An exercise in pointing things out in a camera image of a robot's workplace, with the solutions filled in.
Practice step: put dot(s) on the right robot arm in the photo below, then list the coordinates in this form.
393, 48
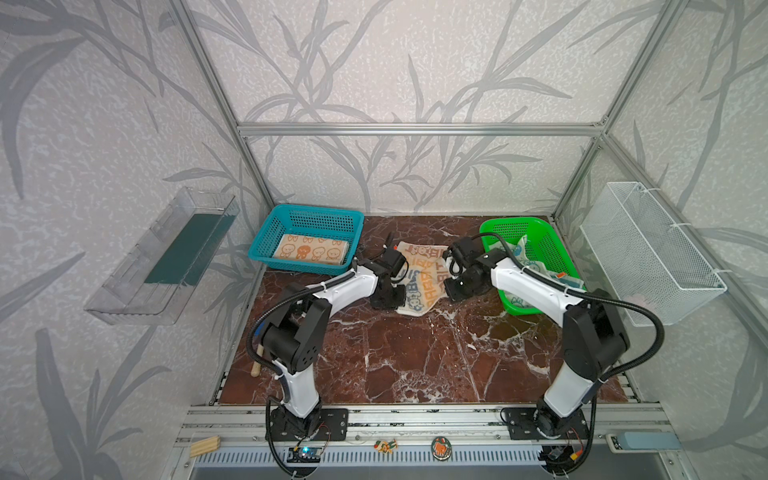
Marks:
593, 333

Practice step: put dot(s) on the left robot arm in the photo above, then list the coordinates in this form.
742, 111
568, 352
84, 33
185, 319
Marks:
288, 337

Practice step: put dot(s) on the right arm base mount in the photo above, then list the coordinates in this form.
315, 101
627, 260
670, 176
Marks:
519, 423

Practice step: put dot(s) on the orange rabbit towel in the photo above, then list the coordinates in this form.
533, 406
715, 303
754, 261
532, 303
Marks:
310, 249

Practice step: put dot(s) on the blue handled tool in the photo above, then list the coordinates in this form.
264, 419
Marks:
256, 366

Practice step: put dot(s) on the teal plastic basket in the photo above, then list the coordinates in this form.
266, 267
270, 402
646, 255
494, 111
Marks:
329, 223

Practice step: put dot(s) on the rabbit lettered towel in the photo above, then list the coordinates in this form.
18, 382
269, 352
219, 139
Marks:
424, 282

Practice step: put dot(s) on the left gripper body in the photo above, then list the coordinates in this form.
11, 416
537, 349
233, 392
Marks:
389, 292

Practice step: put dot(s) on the wooden block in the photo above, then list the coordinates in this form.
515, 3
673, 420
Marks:
205, 446

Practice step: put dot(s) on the aluminium frame rail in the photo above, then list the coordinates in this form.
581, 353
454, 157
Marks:
254, 129

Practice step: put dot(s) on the white wire mesh basket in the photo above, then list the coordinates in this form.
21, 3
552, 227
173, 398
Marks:
646, 256

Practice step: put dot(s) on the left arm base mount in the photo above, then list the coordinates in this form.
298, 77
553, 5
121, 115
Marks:
323, 424

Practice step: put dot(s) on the small orange green trinket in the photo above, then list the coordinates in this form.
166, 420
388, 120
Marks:
386, 447

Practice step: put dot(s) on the round orange sticker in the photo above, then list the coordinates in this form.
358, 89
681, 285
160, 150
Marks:
441, 448

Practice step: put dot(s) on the clear acrylic wall shelf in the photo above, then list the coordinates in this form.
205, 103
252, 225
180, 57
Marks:
152, 285

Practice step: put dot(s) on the teal patterned towel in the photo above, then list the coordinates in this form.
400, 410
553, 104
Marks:
545, 256

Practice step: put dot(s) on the right circuit board with wires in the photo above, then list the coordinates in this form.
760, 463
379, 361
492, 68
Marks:
560, 455

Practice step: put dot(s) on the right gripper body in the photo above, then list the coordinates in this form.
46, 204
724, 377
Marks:
459, 286

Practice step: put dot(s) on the pink object in wire basket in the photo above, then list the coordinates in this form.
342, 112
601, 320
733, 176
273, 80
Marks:
637, 300

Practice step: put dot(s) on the left green circuit board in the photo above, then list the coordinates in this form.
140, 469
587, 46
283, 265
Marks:
304, 455

